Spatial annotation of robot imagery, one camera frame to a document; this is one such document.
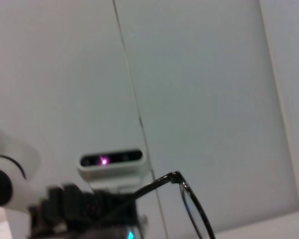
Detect black glasses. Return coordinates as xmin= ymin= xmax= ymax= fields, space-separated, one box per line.
xmin=97 ymin=171 xmax=216 ymax=239

